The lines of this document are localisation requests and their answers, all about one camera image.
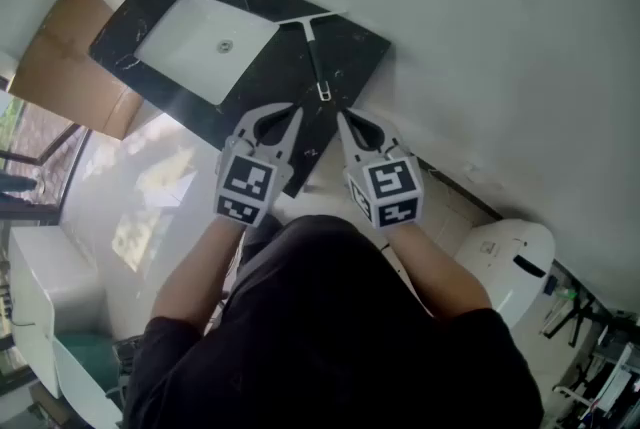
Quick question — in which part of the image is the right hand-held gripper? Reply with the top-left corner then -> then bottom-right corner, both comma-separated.
336,108 -> 426,231

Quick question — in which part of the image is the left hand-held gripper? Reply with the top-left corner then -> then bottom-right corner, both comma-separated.
214,102 -> 305,229

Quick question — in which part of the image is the white and black squeegee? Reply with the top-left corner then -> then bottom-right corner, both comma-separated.
276,9 -> 350,102

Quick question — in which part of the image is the person's right forearm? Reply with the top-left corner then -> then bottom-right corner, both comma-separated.
387,220 -> 495,323

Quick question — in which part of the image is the person's left forearm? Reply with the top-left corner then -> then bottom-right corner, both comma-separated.
149,211 -> 266,334

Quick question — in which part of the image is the black marble vanity top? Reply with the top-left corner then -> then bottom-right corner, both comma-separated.
88,0 -> 393,198

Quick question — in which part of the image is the white sink basin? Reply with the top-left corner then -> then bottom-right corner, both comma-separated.
133,0 -> 279,106

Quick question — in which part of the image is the white toilet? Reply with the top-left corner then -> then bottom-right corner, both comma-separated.
452,216 -> 557,333

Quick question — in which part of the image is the person's black shirt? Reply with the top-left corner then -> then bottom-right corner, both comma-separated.
122,215 -> 546,429

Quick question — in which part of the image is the brown cardboard sheet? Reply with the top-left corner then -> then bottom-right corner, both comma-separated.
7,0 -> 146,142

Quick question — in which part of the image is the teal basin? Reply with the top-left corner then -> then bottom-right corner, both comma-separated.
53,330 -> 120,386

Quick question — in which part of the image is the white bathtub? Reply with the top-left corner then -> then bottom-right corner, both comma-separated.
7,224 -> 126,429

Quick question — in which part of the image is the cluttered metal rack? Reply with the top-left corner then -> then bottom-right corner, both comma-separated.
538,261 -> 640,429

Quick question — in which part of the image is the dark window frame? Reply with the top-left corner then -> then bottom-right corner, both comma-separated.
0,76 -> 94,226

